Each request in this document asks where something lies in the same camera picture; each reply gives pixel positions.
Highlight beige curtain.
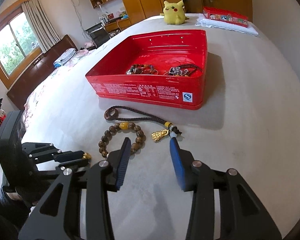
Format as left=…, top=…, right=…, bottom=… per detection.
left=21, top=0, right=61, bottom=53

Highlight silver chain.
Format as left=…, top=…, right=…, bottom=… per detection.
left=169, top=66, right=185, bottom=77

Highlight red tin box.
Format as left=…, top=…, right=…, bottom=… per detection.
left=85, top=29, right=208, bottom=111

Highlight black bead necklace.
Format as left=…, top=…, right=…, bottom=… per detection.
left=169, top=64, right=202, bottom=78

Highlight brown cord necklace ring pendant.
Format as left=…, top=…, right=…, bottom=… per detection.
left=104, top=106, right=183, bottom=143

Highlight pink floral quilt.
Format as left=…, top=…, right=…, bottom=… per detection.
left=23, top=49, right=98, bottom=130

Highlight red tin lid cartoon print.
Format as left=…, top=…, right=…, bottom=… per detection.
left=203, top=6, right=249, bottom=27

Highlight dark bead bracelet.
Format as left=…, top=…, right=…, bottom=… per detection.
left=130, top=64, right=157, bottom=75

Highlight dark wooden headboard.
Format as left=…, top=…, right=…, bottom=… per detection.
left=6, top=34, right=78, bottom=110

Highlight brown bead bracelet yellow bead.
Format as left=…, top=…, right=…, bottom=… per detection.
left=98, top=122, right=147, bottom=158

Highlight window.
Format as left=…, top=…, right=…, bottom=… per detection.
left=0, top=11, right=44, bottom=77

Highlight folded patterned towel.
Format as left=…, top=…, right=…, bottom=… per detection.
left=53, top=48, right=77, bottom=67

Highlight white folded cloth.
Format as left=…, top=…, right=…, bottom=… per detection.
left=195, top=18, right=259, bottom=37

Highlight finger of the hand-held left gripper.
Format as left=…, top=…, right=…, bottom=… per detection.
left=21, top=142, right=88, bottom=166
left=37, top=160, right=91, bottom=178

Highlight person's left hand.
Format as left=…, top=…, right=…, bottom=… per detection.
left=0, top=179, right=51, bottom=208

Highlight black office chair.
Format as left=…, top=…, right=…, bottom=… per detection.
left=86, top=22, right=110, bottom=48

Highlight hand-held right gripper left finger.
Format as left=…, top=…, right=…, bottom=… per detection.
left=18, top=137, right=132, bottom=240

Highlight plain silver bangle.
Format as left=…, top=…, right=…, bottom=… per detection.
left=140, top=69, right=163, bottom=76

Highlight yellow plush toy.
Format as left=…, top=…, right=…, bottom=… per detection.
left=160, top=0, right=190, bottom=25

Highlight person's left forearm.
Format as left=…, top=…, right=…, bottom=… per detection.
left=0, top=194, right=31, bottom=240

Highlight wooden desk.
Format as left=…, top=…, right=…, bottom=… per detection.
left=104, top=17, right=132, bottom=32

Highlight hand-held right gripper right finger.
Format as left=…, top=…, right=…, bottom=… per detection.
left=169, top=137, right=283, bottom=240

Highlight grey bed sheet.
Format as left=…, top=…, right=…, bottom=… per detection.
left=22, top=12, right=300, bottom=240

